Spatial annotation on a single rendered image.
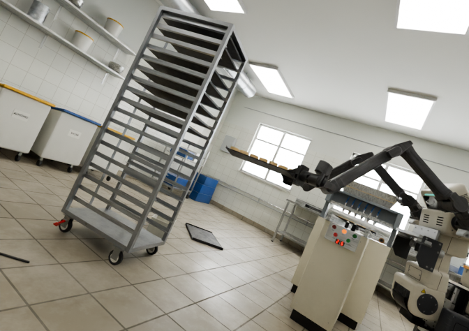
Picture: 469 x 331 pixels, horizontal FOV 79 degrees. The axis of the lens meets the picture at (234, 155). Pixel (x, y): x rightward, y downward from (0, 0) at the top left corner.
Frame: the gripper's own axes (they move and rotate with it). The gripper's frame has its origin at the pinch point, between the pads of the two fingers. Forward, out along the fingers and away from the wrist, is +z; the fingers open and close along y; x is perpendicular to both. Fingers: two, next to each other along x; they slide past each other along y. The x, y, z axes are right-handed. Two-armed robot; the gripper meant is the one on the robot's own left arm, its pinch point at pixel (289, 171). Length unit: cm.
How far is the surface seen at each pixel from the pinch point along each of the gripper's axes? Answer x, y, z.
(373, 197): 177, -21, 33
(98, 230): -43, 83, 99
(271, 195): 381, 20, 337
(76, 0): -100, -112, 330
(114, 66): -22, -69, 366
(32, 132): -85, 56, 298
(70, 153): -35, 69, 317
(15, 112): -107, 40, 288
